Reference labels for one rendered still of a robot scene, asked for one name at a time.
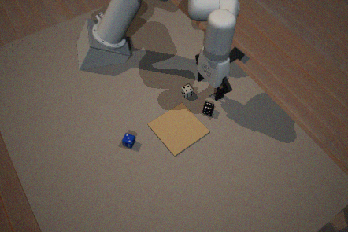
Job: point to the blue die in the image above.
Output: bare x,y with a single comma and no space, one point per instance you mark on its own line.
128,140

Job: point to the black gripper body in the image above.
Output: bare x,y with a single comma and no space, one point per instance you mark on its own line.
213,72

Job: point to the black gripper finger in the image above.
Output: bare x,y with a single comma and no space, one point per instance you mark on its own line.
226,88
200,77

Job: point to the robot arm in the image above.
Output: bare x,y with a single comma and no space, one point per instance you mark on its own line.
220,15

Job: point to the black die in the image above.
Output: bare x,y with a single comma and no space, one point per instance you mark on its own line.
208,108

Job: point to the tan mat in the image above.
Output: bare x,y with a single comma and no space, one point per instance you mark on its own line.
178,128

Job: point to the white die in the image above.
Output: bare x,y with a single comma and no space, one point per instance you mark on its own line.
187,91

